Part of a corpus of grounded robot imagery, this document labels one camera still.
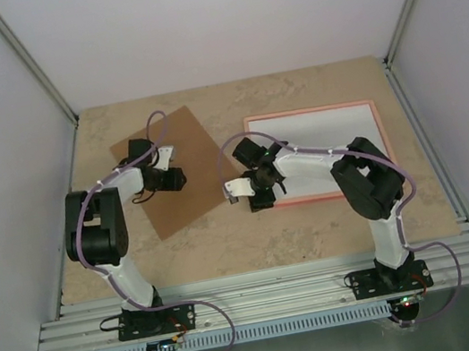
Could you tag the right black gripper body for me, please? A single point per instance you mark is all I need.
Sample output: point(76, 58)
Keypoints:
point(261, 202)

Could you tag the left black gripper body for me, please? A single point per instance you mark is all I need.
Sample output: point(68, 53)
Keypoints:
point(173, 184)

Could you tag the white mat brown backing board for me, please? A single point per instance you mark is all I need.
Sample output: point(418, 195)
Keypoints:
point(196, 153)

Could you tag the sunset landscape photo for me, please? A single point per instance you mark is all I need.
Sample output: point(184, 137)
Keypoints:
point(322, 132)

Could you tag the pink picture frame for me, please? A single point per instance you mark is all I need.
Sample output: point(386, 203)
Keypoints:
point(384, 135)

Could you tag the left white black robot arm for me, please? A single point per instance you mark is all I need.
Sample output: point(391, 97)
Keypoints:
point(96, 235)

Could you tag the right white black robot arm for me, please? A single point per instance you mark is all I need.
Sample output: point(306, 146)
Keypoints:
point(364, 175)

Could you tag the left circuit board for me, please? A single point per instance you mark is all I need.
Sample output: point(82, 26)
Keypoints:
point(168, 344)

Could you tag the circuit board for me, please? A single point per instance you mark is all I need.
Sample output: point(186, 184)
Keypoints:
point(168, 344)
point(406, 301)

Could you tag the right circuit board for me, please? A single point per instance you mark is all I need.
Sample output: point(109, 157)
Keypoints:
point(406, 301)

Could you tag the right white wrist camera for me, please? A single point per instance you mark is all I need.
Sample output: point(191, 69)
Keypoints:
point(239, 187)

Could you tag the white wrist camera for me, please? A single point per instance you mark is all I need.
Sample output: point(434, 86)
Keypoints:
point(239, 187)
point(163, 158)

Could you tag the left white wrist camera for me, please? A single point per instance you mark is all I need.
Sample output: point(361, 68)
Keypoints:
point(163, 158)

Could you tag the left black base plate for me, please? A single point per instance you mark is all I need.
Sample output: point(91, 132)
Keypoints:
point(140, 324)

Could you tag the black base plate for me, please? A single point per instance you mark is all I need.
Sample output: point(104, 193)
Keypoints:
point(373, 282)
point(140, 324)

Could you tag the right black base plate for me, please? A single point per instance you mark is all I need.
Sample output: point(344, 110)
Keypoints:
point(373, 282)

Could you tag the aluminium rail platform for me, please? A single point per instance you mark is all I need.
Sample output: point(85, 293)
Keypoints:
point(311, 286)

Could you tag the blue slotted cable duct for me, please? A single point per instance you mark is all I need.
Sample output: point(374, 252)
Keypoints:
point(278, 328)

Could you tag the left aluminium corner post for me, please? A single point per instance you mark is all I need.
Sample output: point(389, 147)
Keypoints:
point(28, 61)

